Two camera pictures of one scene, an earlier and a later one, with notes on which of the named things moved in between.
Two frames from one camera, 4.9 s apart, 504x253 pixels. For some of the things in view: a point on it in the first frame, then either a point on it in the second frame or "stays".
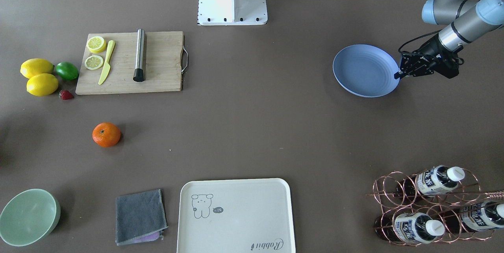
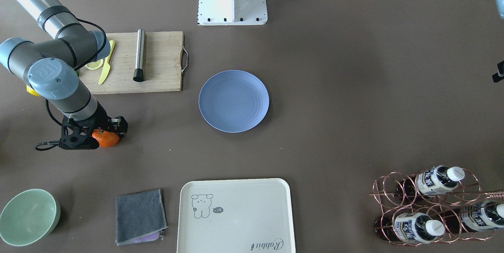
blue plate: [366, 71] to [234, 101]
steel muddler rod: [139, 73] stays
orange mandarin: [106, 134] stays
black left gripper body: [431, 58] to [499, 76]
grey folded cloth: [140, 218] stays
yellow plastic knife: [107, 67] stays
